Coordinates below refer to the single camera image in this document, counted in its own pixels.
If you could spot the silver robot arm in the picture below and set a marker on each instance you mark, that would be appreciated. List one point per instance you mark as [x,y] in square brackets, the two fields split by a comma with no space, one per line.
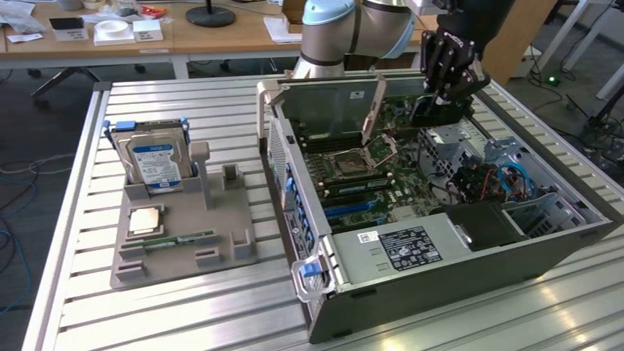
[341,33]

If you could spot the perforated metal disk bay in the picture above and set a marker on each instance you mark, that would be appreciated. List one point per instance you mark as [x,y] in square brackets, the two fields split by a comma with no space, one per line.
[448,146]

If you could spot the red and white card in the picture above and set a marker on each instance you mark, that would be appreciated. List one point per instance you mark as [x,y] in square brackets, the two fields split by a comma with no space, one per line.
[24,37]

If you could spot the silver CPU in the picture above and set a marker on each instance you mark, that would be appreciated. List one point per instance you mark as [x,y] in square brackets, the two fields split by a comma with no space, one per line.
[144,221]

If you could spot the green graphics card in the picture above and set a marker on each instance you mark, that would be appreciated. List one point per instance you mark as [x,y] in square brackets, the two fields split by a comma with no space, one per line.
[400,113]

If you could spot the wooden cabinet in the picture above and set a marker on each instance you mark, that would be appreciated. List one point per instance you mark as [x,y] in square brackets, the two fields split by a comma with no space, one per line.
[531,36]

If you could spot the black and white box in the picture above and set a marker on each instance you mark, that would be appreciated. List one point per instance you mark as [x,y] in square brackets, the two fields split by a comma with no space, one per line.
[68,23]

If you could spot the green motherboard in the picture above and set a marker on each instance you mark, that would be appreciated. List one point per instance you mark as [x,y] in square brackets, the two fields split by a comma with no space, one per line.
[409,175]

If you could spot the CPU socket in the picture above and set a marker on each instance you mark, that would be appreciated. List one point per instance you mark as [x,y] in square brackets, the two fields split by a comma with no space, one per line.
[348,164]

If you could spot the grey cup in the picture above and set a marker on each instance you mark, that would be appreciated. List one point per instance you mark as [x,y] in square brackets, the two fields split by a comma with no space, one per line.
[69,4]

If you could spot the open grey PC case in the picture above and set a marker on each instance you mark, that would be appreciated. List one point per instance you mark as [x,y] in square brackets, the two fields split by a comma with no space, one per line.
[439,292]

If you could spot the red packet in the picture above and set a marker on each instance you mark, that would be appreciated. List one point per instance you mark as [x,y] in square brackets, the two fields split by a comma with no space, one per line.
[152,12]

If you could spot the green RAM stick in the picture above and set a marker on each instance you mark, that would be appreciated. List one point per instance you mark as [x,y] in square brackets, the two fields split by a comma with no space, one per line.
[357,187]
[171,241]

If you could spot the silver socket cover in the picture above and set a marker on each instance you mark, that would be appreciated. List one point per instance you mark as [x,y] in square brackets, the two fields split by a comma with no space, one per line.
[388,142]

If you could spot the white tape roll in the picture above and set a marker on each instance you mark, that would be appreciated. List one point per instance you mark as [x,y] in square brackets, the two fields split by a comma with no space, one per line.
[111,32]

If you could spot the white paper stack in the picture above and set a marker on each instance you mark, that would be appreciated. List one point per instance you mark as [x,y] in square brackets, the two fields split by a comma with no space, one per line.
[280,33]

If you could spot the white desk frame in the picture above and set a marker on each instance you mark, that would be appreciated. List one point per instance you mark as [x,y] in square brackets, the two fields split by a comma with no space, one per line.
[560,33]

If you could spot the silver chipset heatsink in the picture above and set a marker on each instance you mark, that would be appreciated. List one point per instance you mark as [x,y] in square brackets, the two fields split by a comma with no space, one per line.
[405,214]

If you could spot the silver drive bracket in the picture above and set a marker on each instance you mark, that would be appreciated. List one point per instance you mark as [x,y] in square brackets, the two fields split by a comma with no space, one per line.
[501,146]

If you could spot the grey parts rack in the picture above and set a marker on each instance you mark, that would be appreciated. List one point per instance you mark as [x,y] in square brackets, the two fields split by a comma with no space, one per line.
[195,219]

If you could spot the blue expansion slot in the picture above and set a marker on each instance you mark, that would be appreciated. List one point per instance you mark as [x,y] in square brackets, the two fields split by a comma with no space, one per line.
[351,208]

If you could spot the black chair base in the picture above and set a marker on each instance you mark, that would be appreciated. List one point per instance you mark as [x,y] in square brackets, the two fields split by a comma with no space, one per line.
[53,80]

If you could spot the grey power supply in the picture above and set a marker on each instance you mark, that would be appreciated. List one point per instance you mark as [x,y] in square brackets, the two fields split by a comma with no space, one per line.
[371,256]

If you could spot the green lit device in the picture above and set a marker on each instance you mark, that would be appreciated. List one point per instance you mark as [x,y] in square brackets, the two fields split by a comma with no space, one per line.
[552,79]

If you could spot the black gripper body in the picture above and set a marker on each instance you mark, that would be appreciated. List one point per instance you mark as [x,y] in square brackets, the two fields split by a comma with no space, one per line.
[477,22]

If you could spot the white flat box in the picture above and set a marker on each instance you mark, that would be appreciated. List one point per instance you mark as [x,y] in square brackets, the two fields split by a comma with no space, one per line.
[115,40]

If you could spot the blue case latch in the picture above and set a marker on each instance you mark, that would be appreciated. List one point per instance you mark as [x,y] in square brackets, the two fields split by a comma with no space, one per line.
[312,270]

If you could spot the clear plastic bag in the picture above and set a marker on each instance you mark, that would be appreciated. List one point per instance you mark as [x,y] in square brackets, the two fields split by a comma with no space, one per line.
[19,18]

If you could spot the white cube box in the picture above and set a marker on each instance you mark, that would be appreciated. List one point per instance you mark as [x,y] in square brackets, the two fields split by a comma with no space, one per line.
[145,31]

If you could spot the white box with red button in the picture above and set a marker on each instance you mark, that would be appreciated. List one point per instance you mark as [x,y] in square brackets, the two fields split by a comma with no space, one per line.
[528,67]

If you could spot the hard disk with blue rails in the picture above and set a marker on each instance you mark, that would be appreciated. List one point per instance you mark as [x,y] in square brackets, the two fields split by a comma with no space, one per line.
[151,157]

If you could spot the black lamp base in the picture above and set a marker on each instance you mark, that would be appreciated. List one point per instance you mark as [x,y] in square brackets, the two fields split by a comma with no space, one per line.
[209,16]

